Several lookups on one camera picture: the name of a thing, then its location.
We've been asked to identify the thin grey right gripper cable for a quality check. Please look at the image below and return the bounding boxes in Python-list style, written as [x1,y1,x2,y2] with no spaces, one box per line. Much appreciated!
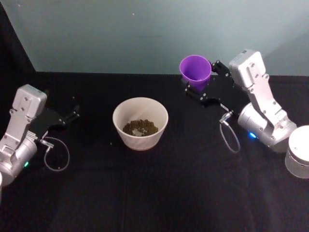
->
[219,110,242,154]

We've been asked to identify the black table cloth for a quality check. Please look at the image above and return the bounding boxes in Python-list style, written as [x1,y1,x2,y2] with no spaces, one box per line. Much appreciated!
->
[0,71,309,232]

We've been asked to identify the brown pellets heap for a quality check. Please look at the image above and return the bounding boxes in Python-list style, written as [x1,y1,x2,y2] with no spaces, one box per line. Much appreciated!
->
[122,119,160,137]

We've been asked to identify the thin grey gripper cable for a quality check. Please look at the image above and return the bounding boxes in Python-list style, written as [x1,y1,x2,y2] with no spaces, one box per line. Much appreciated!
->
[219,110,242,154]
[39,136,70,173]

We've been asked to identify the black hanging cloth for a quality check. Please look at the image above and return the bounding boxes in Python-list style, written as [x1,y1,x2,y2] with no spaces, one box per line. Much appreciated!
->
[0,2,37,84]

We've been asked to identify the white round bowl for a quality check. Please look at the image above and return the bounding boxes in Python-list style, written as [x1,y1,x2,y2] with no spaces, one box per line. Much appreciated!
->
[112,97,169,151]

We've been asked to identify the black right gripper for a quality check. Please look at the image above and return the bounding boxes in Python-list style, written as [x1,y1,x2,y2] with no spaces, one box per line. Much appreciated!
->
[184,59,247,115]

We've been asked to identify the purple plastic cup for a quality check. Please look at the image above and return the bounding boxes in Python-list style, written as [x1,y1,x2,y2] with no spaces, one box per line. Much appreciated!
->
[179,55,212,92]

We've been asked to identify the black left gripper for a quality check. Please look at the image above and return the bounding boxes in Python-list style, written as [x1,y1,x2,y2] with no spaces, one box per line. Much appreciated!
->
[30,96,81,140]

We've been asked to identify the thin grey left gripper cable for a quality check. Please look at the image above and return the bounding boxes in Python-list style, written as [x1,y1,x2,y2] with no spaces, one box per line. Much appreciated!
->
[39,136,70,173]

